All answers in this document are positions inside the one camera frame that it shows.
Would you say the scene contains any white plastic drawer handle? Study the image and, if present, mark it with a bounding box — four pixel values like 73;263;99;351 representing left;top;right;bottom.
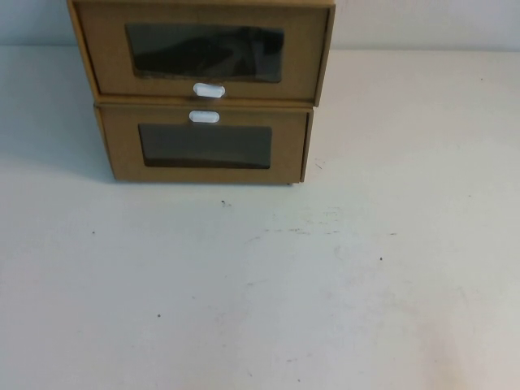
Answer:
192;81;226;99
188;109;221;124

